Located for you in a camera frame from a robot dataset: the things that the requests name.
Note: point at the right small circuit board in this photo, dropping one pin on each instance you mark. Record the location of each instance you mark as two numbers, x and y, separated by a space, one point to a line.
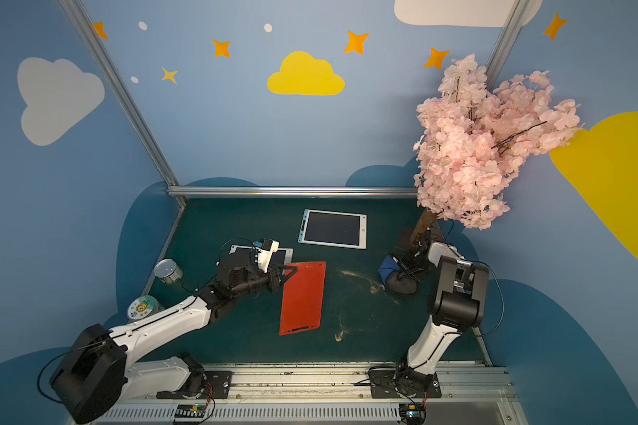
411 414

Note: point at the red frame drawing tablet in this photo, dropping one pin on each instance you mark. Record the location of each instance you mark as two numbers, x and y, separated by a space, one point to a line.
302 300

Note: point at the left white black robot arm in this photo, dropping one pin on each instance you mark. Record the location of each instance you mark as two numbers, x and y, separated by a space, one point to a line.
104 366

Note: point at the left small circuit board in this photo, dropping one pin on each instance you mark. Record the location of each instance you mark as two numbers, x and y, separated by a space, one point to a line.
189 414

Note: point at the pink cherry blossom tree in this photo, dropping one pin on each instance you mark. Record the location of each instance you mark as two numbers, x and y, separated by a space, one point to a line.
476 140

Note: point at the white frame drawing tablet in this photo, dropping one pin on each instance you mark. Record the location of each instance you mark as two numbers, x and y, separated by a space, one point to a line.
282 256

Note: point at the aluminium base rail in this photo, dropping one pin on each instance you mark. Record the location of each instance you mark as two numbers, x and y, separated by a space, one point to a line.
313 393

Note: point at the blue wiping cloth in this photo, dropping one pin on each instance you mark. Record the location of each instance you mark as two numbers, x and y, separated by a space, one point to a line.
395 278

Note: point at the small circuit board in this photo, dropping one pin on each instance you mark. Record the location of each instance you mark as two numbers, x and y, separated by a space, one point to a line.
189 414
411 414

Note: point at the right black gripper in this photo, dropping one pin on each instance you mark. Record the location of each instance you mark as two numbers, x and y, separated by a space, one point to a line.
407 264

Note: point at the dark square tree base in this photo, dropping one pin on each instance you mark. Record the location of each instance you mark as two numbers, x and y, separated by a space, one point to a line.
416 241

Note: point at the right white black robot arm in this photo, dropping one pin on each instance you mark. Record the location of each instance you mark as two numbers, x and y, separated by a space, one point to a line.
455 304

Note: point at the white blue drawing tablet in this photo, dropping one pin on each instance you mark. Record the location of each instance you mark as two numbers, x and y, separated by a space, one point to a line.
333 229

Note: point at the silver tin can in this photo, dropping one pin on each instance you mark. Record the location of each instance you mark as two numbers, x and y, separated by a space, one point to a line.
168 271

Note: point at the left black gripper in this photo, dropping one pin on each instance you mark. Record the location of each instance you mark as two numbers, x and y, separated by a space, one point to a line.
275 279

